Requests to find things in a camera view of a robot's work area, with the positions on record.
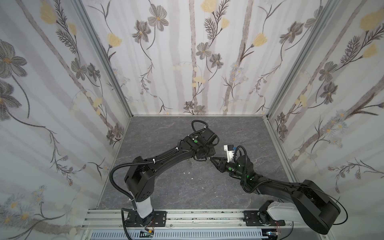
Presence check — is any white slotted cable duct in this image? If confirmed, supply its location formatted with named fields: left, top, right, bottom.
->
left=89, top=229, right=265, bottom=240

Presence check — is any black corrugated left cable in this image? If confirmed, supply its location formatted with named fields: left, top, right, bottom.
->
left=108, top=119, right=209, bottom=240

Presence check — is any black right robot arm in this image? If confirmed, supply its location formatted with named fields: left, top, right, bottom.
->
left=211, top=156, right=341, bottom=235

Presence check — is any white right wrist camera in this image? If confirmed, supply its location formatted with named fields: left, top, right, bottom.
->
left=224, top=145, right=237, bottom=163

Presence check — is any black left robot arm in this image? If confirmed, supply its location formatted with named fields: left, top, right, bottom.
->
left=124, top=128, right=220, bottom=226

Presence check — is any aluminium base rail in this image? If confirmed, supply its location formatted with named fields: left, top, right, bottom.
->
left=80, top=209, right=331, bottom=232

